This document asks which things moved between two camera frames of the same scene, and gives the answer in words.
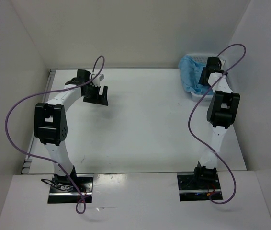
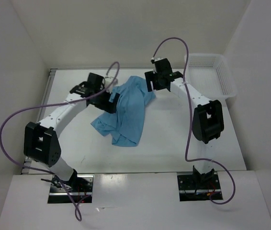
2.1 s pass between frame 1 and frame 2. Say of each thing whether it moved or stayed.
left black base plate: stayed
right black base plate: stayed
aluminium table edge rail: stayed
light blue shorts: moved
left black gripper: moved
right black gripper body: moved
